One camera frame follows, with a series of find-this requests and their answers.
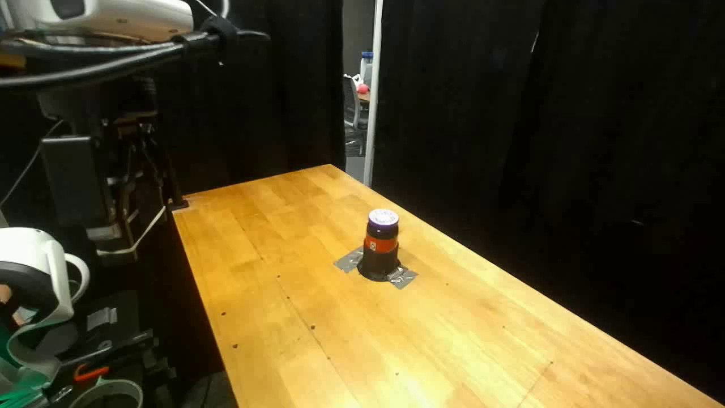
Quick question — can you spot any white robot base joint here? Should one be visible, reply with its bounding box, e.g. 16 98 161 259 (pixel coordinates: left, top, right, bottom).
0 226 90 326

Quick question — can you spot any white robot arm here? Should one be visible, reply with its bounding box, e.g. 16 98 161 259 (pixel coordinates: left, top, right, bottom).
0 0 195 41

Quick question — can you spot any dark bottle with white cap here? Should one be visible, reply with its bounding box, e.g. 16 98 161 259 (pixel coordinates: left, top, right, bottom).
358 209 400 282

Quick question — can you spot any grey tape patch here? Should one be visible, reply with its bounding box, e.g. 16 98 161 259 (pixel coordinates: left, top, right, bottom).
336 249 416 289

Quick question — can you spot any black curtain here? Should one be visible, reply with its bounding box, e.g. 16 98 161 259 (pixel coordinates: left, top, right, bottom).
375 0 725 321

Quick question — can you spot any white door frame post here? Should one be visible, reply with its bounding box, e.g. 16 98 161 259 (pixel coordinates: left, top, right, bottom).
362 0 385 186

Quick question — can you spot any black camera stand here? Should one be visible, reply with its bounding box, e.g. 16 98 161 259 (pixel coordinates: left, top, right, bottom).
36 75 186 263

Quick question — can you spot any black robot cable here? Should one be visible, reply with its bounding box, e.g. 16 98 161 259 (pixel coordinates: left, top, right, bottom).
0 27 271 90

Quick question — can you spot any orange handled clamp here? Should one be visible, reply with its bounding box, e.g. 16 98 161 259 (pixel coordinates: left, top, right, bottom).
73 364 108 382

